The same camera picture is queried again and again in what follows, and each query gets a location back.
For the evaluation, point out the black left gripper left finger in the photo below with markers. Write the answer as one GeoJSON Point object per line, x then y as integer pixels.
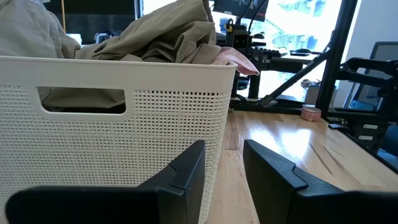
{"type": "Point", "coordinates": [183, 193]}

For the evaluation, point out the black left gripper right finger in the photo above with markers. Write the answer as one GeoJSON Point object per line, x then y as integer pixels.
{"type": "Point", "coordinates": [270, 183]}

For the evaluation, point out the pink garment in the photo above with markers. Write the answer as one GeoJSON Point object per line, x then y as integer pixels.
{"type": "Point", "coordinates": [239, 60]}

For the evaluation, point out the beige khaki garment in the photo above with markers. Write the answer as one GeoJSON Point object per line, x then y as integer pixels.
{"type": "Point", "coordinates": [161, 34]}

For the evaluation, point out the black jointed mount arm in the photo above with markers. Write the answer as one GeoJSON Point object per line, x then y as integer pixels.
{"type": "Point", "coordinates": [367, 63]}

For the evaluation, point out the black keyboard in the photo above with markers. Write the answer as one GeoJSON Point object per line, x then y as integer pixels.
{"type": "Point", "coordinates": [278, 53]}

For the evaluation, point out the black computer mouse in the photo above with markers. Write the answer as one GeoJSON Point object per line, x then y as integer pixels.
{"type": "Point", "coordinates": [301, 52]}

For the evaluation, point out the black computer monitor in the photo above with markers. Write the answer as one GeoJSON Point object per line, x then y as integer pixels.
{"type": "Point", "coordinates": [236, 7]}

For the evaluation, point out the small round pale object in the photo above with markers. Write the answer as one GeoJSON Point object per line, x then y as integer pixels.
{"type": "Point", "coordinates": [311, 114]}

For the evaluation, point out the black box with white labels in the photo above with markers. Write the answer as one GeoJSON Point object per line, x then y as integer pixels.
{"type": "Point", "coordinates": [351, 132]}

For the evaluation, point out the white woven plastic laundry basket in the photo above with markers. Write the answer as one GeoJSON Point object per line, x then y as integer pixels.
{"type": "Point", "coordinates": [93, 140]}

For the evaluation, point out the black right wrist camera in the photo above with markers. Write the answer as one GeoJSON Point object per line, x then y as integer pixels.
{"type": "Point", "coordinates": [240, 40]}

